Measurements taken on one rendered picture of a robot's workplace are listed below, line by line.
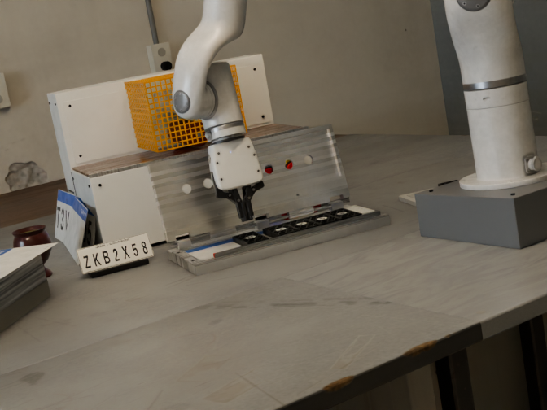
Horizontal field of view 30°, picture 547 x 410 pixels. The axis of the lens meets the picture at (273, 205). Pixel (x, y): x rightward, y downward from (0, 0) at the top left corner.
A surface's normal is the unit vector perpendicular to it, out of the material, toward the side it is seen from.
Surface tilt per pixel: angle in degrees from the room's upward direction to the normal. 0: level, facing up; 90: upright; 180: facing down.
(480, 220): 90
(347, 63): 90
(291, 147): 77
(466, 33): 128
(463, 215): 90
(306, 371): 0
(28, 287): 90
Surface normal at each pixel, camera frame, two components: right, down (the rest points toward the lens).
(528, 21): -0.82, 0.25
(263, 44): 0.55, 0.06
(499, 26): 0.13, 0.73
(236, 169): 0.32, -0.11
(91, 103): 0.37, 0.11
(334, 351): -0.17, -0.97
